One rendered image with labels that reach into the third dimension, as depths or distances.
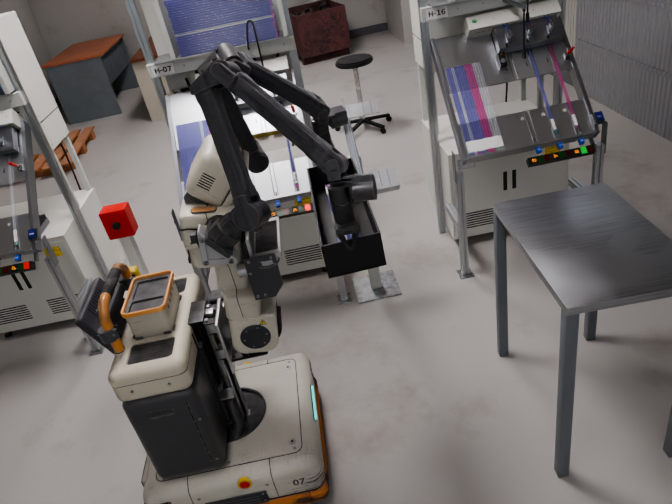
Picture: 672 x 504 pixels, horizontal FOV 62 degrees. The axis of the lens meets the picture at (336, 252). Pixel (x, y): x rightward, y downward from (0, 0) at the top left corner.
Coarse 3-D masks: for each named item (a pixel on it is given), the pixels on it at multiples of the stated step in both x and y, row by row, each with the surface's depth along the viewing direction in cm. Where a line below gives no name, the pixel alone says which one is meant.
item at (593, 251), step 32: (576, 192) 222; (608, 192) 218; (512, 224) 211; (544, 224) 207; (576, 224) 203; (608, 224) 200; (640, 224) 196; (544, 256) 190; (576, 256) 187; (608, 256) 184; (640, 256) 181; (576, 288) 174; (608, 288) 171; (640, 288) 169; (576, 320) 170; (576, 352) 176
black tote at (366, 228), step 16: (352, 160) 204; (320, 176) 208; (320, 192) 210; (320, 208) 200; (368, 208) 175; (320, 224) 190; (368, 224) 183; (320, 240) 161; (336, 240) 179; (368, 240) 159; (336, 256) 160; (352, 256) 161; (368, 256) 161; (384, 256) 162; (336, 272) 163; (352, 272) 163
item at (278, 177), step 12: (276, 168) 289; (288, 168) 289; (300, 168) 289; (252, 180) 288; (264, 180) 288; (276, 180) 288; (288, 180) 287; (300, 180) 287; (264, 192) 286; (288, 192) 286
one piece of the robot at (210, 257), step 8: (200, 232) 157; (200, 240) 157; (200, 248) 158; (208, 248) 159; (208, 256) 161; (216, 256) 161; (232, 256) 161; (208, 264) 162; (216, 264) 162; (224, 264) 162
